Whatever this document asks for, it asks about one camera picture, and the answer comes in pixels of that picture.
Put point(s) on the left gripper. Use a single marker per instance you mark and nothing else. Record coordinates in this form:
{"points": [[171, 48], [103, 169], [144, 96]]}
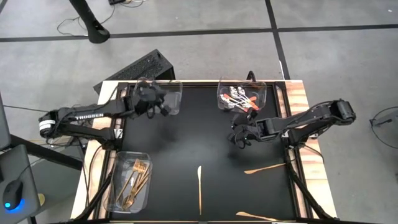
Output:
{"points": [[144, 99]]}

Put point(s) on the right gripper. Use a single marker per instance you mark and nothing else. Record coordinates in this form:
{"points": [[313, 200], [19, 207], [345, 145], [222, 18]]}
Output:
{"points": [[248, 130]]}

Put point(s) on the clear plastic bin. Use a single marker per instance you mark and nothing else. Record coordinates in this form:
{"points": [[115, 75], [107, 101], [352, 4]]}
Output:
{"points": [[146, 202], [261, 90], [175, 93]]}

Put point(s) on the gold knife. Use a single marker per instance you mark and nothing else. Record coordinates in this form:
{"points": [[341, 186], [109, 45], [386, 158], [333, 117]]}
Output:
{"points": [[264, 168], [245, 214], [199, 186]]}

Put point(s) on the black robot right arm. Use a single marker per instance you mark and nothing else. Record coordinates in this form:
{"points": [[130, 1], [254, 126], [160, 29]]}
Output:
{"points": [[311, 119]]}

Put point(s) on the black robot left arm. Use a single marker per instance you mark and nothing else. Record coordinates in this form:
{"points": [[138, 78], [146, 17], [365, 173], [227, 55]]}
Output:
{"points": [[90, 116]]}

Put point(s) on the black perforated computer case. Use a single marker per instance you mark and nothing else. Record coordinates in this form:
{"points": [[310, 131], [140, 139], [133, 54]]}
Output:
{"points": [[140, 67]]}

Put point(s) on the black stand leg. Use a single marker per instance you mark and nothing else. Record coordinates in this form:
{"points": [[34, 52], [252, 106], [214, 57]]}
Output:
{"points": [[93, 29]]}

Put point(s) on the black power strip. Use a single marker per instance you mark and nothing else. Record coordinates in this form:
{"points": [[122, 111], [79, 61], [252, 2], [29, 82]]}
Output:
{"points": [[116, 1]]}

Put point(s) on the grey stand base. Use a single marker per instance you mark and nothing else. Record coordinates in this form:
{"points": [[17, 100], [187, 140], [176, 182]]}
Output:
{"points": [[387, 119]]}

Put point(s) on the grey side table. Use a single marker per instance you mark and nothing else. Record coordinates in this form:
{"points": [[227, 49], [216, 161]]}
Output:
{"points": [[25, 174]]}

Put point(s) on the yellow round disc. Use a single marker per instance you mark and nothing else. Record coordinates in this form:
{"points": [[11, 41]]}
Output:
{"points": [[42, 199]]}

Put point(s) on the dark monitor edge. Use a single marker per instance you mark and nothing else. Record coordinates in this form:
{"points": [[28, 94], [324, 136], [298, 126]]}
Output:
{"points": [[3, 124]]}

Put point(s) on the black computer mouse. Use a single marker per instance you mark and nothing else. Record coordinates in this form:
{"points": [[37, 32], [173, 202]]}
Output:
{"points": [[12, 194]]}

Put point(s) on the black frame brace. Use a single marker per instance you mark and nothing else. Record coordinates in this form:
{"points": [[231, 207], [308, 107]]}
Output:
{"points": [[311, 199], [93, 199]]}

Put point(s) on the black frame beam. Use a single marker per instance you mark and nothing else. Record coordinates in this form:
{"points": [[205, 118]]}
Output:
{"points": [[46, 152]]}

